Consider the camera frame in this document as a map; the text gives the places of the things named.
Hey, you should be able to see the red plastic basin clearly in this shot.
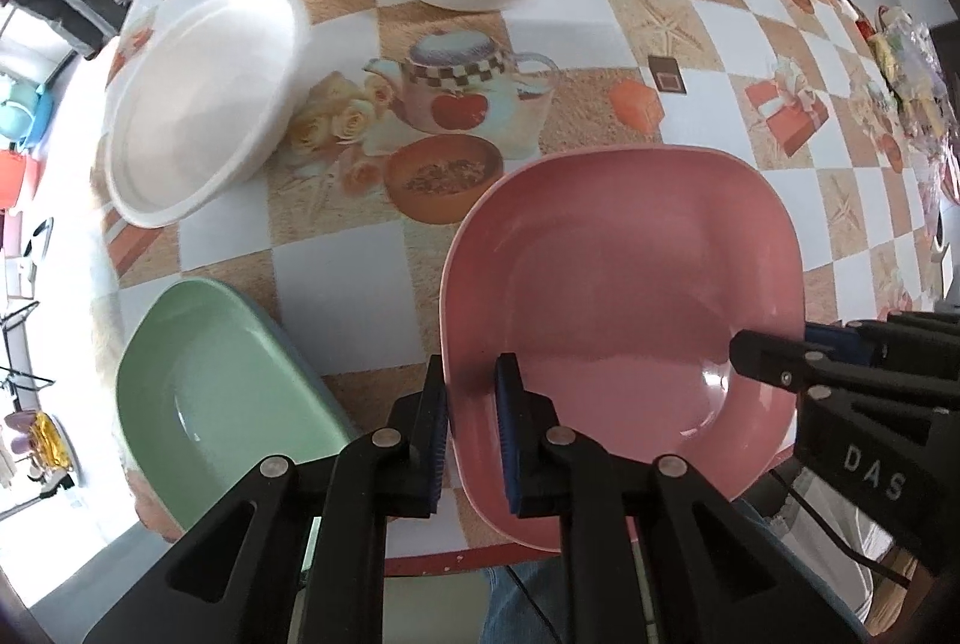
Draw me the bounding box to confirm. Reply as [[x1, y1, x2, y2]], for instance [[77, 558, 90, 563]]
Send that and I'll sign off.
[[0, 149, 28, 206]]

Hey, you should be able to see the thin black cable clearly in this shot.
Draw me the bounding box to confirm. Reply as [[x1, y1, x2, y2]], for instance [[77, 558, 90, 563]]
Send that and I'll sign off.
[[772, 468, 912, 589], [502, 565, 565, 644]]

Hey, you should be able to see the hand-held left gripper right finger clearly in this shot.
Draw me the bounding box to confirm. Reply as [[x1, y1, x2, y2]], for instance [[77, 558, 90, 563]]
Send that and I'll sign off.
[[495, 353, 875, 644]]

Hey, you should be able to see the pale chair seat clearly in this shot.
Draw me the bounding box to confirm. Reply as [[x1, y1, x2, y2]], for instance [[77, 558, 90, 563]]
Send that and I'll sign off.
[[300, 565, 496, 644]]

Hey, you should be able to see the black and white slipper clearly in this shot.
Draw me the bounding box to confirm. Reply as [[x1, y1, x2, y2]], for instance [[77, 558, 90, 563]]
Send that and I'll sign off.
[[21, 216, 55, 263]]

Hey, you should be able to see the yellow shiny object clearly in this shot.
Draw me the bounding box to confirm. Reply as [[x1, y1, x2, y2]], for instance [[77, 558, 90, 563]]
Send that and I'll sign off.
[[30, 411, 72, 473]]

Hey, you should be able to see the green plate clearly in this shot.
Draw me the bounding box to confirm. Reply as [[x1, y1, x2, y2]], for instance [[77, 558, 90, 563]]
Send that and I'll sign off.
[[115, 276, 361, 532]]

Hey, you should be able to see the person's white shirt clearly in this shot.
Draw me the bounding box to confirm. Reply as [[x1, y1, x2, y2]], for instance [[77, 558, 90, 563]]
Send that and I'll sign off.
[[780, 471, 923, 622]]

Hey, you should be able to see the pile of assorted packets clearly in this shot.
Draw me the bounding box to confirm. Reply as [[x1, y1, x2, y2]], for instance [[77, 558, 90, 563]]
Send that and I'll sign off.
[[855, 3, 960, 165]]

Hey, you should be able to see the dark cloth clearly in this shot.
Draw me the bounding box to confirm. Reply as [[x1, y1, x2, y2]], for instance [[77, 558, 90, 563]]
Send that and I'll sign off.
[[0, 0, 125, 61]]

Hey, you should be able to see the pink plate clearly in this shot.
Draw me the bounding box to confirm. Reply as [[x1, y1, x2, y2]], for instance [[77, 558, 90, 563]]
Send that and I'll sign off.
[[439, 145, 807, 553]]

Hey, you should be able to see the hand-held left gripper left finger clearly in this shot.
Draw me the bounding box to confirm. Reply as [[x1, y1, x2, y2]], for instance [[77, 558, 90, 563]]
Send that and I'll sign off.
[[82, 355, 451, 644]]

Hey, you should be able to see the black metal rack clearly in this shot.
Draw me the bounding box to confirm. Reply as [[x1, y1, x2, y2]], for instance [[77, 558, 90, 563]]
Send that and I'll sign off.
[[0, 297, 57, 405]]

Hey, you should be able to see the printed checkered tablecloth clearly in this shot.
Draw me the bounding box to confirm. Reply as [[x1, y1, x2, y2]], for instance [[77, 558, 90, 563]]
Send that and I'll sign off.
[[90, 0, 953, 577]]

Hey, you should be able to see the teal round pot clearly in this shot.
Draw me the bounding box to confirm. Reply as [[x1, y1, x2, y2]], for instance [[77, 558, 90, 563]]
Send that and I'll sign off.
[[0, 73, 38, 143]]

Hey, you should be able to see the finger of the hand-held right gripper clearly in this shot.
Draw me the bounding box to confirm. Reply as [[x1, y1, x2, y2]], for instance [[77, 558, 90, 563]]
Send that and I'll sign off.
[[806, 312, 960, 379], [731, 329, 960, 416]]

